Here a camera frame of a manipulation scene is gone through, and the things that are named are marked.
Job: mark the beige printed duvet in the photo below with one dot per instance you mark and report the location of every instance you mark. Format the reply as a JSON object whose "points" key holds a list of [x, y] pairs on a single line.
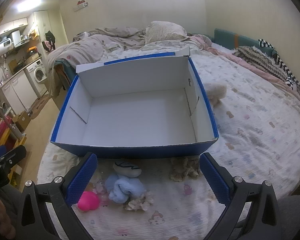
{"points": [[120, 33]]}

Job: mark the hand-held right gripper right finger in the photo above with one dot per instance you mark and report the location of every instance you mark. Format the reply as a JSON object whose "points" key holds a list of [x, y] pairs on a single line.
{"points": [[215, 180]]}

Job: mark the cream fluffy plush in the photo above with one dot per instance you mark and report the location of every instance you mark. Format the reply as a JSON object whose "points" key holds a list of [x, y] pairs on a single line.
{"points": [[216, 91]]}

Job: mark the pink squishy ball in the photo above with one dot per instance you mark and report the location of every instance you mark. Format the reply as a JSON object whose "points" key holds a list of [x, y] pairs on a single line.
{"points": [[88, 201]]}

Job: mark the brown knitted blanket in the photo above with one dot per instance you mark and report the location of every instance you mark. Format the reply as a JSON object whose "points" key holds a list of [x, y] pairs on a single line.
{"points": [[260, 57]]}

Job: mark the black and white striped cloth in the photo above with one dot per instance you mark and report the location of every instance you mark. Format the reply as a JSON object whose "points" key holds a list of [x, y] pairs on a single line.
{"points": [[287, 72]]}

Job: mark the white cardboard box blue tape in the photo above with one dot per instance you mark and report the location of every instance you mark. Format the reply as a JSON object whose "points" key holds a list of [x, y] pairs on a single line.
{"points": [[140, 120]]}

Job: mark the white wall cabinet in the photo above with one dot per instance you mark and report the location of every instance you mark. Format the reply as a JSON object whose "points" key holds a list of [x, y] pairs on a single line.
{"points": [[8, 26]]}

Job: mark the beige textured blanket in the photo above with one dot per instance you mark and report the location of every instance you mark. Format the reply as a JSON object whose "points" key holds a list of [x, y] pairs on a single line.
{"points": [[82, 50]]}

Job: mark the light blue plush toy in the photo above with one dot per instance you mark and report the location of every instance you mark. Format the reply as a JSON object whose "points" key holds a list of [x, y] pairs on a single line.
{"points": [[120, 187]]}

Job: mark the teal headboard cushion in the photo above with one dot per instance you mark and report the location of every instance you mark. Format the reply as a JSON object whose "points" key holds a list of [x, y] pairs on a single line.
{"points": [[225, 38]]}

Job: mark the yellow wooden rack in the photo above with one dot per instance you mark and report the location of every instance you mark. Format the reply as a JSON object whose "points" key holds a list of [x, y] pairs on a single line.
{"points": [[12, 140]]}

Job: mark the white plush toy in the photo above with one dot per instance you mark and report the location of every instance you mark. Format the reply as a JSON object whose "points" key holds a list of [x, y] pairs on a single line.
{"points": [[128, 168]]}

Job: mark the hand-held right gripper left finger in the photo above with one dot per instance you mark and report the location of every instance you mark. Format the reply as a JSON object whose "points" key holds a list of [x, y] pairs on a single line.
{"points": [[82, 180]]}

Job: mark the brown cardboard box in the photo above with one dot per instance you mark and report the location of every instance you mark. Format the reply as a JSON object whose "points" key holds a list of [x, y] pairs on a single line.
{"points": [[21, 121]]}

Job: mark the person's left hand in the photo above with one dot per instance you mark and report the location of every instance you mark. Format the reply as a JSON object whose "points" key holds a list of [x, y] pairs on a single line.
{"points": [[3, 217]]}

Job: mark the person's grey pants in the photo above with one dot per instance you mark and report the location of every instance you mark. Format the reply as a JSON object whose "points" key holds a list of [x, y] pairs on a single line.
{"points": [[295, 217]]}

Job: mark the beige crocheted plush toy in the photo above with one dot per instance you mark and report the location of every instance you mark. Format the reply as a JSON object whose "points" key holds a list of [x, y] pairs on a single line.
{"points": [[183, 168]]}

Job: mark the pink blanket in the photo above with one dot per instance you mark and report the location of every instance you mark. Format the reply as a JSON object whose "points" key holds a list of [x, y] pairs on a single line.
{"points": [[215, 47]]}

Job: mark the white washing machine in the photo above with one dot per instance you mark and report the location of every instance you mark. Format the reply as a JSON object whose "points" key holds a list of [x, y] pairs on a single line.
{"points": [[37, 76]]}

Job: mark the teal chair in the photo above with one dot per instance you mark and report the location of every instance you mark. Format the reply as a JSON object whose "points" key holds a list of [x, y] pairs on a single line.
{"points": [[65, 72]]}

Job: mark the black hanging clothing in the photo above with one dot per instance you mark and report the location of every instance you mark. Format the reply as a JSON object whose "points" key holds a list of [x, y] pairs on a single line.
{"points": [[50, 38]]}

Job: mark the white floor cabinet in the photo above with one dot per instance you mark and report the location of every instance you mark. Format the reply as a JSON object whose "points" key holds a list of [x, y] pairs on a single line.
{"points": [[17, 92]]}

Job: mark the beige pillow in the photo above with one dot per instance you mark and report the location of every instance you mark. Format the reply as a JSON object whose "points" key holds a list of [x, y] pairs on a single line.
{"points": [[165, 31]]}

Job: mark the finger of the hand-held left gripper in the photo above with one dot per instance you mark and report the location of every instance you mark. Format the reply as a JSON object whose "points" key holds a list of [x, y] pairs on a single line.
{"points": [[15, 155]]}

